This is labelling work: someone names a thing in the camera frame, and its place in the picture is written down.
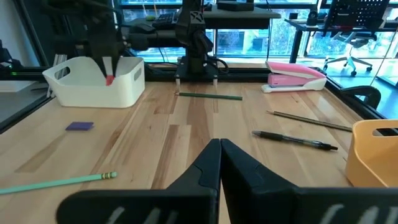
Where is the purple eraser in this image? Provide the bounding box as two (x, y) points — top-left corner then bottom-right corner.
(65, 121), (95, 131)

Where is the pink stapler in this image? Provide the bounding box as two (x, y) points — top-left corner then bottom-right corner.
(261, 60), (328, 94)

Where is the brown pencil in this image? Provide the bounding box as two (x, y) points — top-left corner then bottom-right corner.
(266, 110), (353, 133)

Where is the black keyboard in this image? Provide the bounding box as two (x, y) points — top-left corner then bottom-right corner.
(151, 11), (178, 30)

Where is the white plastic bin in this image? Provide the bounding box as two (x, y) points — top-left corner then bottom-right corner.
(42, 55), (146, 109)

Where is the black standing desk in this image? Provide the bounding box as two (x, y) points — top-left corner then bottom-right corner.
(124, 4), (282, 50)
(285, 18), (398, 65)

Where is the yellow plastic bin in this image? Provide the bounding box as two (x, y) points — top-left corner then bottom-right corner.
(344, 119), (398, 189)

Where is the teal pencil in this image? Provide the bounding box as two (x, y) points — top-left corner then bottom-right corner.
(0, 171), (118, 196)

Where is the office chair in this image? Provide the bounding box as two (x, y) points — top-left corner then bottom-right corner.
(323, 30), (377, 78)

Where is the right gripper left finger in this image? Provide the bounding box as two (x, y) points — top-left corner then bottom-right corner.
(55, 139), (222, 224)

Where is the black table clamp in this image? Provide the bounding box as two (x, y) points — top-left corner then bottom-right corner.
(340, 85), (382, 110)

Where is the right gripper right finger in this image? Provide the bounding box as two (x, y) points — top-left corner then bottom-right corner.
(221, 139), (398, 224)

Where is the black mesh panel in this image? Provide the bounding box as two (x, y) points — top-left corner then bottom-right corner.
(325, 0), (390, 32)

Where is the black pen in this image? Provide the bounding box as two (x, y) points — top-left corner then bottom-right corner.
(251, 130), (339, 152)

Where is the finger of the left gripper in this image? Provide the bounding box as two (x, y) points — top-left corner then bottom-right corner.
(91, 46), (108, 77)
(111, 43), (123, 77)

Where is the dark green pencil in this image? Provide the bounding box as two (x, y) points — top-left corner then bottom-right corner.
(175, 91), (243, 101)

